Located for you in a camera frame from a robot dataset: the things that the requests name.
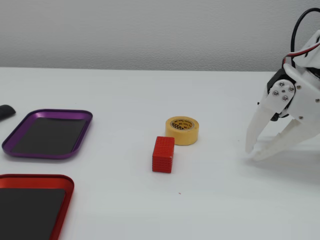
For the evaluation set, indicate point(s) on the yellow tape roll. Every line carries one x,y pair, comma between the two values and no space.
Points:
182,137

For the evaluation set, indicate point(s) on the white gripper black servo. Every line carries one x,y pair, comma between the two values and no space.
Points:
280,95

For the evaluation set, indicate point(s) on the red perforated block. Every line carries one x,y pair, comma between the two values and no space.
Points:
162,157

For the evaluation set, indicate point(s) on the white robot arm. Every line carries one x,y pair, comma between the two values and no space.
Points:
312,51

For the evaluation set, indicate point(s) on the red metal dish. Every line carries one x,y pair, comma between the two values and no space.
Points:
25,212

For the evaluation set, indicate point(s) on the black rounded object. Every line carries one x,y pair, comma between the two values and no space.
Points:
6,111

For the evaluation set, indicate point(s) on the purple metal dish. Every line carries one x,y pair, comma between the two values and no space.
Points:
50,135

